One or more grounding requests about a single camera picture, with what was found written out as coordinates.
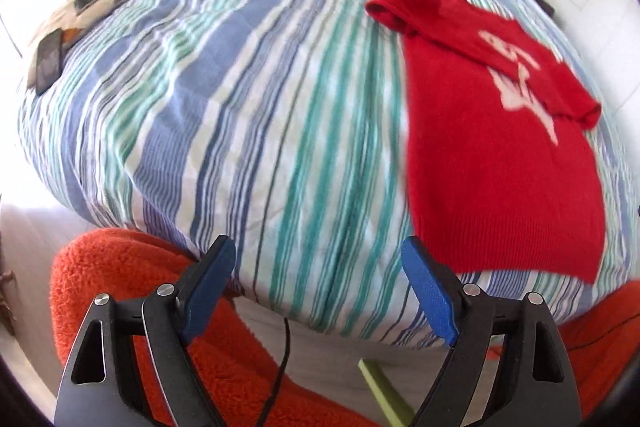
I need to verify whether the red knit sweater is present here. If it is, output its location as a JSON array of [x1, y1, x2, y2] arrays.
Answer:
[[366, 0, 605, 284]]

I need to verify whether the green chair leg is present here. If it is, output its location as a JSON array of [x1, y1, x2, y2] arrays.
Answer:
[[358, 359, 414, 427]]

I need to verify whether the orange fluffy garment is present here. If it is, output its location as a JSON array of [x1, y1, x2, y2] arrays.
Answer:
[[52, 229, 639, 426]]

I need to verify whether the striped blue green bedspread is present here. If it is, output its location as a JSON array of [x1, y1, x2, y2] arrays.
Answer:
[[17, 0, 638, 347]]

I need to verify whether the black smartphone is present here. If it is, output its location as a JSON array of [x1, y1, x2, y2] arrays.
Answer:
[[35, 28, 63, 95]]

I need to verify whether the patterned beige pillow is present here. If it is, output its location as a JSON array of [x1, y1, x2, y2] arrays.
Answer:
[[26, 0, 129, 90]]

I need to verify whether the black cable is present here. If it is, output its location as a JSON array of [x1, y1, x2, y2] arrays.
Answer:
[[254, 316, 292, 427]]

